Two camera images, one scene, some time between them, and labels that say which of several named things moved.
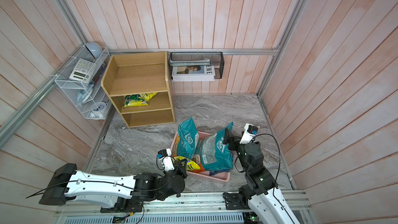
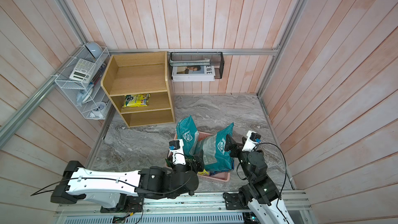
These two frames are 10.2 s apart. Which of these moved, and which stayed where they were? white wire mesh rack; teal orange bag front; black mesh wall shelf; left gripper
Moved: left gripper
Stayed: white wire mesh rack; black mesh wall shelf; teal orange bag front
